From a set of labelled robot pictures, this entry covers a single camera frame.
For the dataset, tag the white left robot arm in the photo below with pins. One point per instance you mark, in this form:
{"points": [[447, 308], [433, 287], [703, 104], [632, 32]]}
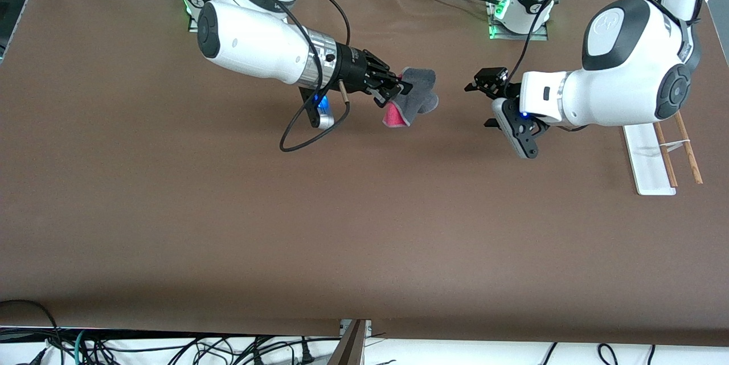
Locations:
{"points": [[615, 86]]}

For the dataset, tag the white rectangular tray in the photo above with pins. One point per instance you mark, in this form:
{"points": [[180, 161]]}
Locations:
{"points": [[649, 165]]}

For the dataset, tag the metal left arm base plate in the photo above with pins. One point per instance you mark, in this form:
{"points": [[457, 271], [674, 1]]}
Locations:
{"points": [[535, 36]]}

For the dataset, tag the pink and grey towel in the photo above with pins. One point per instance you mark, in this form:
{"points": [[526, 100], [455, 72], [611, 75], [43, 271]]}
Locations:
{"points": [[418, 97]]}

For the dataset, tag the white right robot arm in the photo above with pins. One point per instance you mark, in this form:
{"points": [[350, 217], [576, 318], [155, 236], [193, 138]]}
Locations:
{"points": [[250, 46]]}

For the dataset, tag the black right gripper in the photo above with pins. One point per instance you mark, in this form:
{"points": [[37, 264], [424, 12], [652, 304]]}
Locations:
{"points": [[352, 69]]}

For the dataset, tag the metal table bracket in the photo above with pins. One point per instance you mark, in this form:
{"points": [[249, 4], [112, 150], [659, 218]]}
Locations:
{"points": [[368, 326]]}

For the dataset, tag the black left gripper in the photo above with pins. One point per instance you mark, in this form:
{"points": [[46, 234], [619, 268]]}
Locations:
{"points": [[508, 90]]}

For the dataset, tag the black power plug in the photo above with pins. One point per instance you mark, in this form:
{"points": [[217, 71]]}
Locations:
{"points": [[306, 352]]}

